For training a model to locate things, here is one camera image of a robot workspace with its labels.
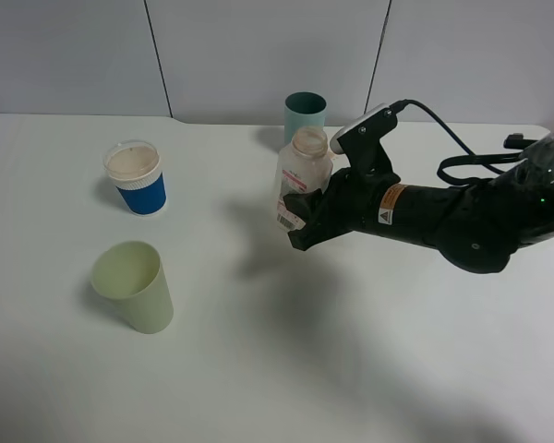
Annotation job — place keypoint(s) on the pale green plastic cup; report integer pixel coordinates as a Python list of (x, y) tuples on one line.
[(130, 276)]

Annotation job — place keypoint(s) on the blue ribbed paper cup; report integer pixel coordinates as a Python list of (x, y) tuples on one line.
[(135, 169)]

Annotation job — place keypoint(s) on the clear plastic drink bottle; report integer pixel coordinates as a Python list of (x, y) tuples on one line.
[(303, 166)]

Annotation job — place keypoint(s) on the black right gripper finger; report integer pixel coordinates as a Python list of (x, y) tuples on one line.
[(313, 210)]

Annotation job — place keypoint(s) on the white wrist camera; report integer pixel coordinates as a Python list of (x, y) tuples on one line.
[(360, 140)]

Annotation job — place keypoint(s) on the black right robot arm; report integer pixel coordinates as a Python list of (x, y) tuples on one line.
[(476, 227)]

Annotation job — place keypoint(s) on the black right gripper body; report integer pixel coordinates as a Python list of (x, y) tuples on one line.
[(350, 204)]

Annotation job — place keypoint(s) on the teal plastic cup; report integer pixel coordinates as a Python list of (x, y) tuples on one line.
[(301, 109)]

